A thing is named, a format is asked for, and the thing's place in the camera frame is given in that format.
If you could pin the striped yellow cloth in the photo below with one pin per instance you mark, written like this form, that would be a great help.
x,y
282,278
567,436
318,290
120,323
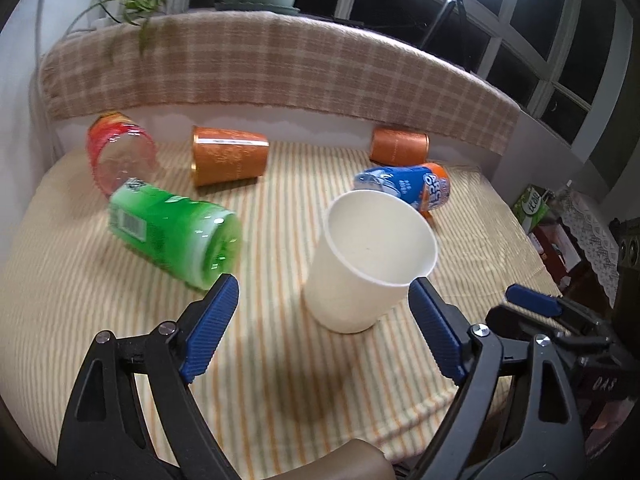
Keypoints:
x,y
280,360

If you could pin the blue and orange printed cup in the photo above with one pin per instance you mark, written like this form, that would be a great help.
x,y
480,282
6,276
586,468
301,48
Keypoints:
x,y
410,185

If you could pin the white lace cloth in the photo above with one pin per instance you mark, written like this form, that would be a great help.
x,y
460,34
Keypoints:
x,y
590,240

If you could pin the red transparent plastic cup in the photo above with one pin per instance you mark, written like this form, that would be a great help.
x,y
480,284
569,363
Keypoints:
x,y
120,152

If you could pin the large orange patterned cup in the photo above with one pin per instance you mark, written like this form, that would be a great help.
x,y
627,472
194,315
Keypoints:
x,y
227,156

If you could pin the small orange patterned cup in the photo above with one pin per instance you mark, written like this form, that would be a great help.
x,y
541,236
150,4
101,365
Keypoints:
x,y
399,146

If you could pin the black tripod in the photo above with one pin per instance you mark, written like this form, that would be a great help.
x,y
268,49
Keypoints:
x,y
450,15

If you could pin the green carton box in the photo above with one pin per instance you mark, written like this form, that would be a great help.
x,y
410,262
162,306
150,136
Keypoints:
x,y
532,206

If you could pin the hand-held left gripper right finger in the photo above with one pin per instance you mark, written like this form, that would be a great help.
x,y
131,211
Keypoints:
x,y
437,332

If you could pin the red box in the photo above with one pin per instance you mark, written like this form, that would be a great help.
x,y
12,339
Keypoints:
x,y
550,250

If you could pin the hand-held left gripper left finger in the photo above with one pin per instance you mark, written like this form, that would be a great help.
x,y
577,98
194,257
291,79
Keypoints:
x,y
210,330

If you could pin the green plastic bottle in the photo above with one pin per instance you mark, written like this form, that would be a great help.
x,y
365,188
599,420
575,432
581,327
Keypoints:
x,y
172,232

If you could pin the brown plaid blanket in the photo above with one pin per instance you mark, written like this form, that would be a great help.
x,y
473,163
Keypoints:
x,y
280,70

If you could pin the white paper cup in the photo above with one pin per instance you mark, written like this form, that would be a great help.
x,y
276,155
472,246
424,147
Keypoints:
x,y
370,255

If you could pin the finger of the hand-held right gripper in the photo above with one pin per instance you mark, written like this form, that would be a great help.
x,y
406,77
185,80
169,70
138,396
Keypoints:
x,y
510,322
532,300

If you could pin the green leafy plant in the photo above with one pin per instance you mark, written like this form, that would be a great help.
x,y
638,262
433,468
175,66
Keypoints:
x,y
132,2

